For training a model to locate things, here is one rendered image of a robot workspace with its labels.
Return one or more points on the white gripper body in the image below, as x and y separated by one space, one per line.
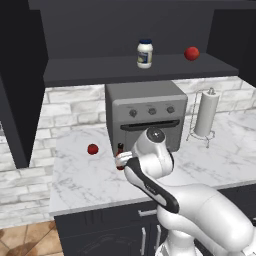
123 159

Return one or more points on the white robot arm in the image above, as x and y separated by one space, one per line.
200 213

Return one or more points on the red condiment bottle dark cap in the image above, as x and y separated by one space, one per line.
120 150

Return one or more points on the dark base cabinet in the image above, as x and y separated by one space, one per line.
100 230

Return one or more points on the white mayonnaise jar blue lid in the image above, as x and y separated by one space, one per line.
145 55

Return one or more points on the dark cabinet door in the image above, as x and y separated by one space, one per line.
20 83
233 40

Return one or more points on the red tomato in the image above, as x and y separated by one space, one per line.
92 149

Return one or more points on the grey toaster oven knob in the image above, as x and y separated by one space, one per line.
152 111
170 109
133 113

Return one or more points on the grey toaster oven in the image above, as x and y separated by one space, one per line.
140 100

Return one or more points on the white paper towel roll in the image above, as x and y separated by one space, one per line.
206 113

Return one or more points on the red apple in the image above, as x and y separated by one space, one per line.
191 53

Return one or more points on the dark open wall cabinet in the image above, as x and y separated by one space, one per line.
100 70

